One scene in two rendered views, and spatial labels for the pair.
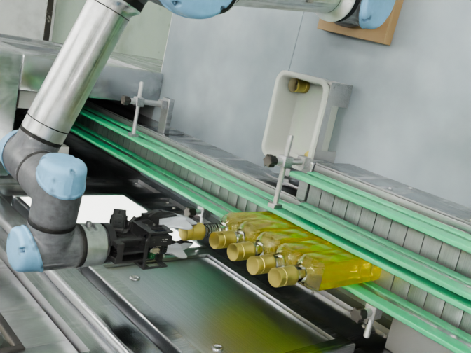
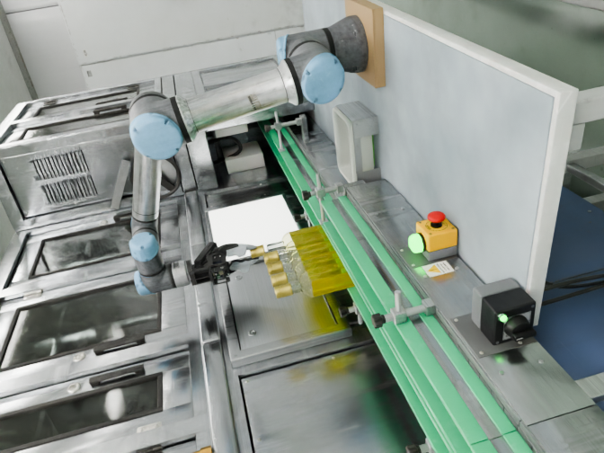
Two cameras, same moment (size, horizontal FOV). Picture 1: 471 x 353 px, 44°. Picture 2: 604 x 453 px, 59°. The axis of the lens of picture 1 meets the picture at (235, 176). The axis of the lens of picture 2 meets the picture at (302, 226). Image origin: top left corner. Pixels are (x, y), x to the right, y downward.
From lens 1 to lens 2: 94 cm
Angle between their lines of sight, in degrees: 35
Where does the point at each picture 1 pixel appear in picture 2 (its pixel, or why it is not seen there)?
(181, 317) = (246, 309)
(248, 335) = (279, 322)
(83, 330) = (191, 318)
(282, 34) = not seen: hidden behind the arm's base
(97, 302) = (204, 300)
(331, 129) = (368, 154)
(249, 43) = not seen: hidden behind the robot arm
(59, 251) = (156, 284)
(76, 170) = (144, 246)
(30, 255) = (141, 288)
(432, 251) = not seen: hidden behind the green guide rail
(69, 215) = (152, 267)
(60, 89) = (137, 194)
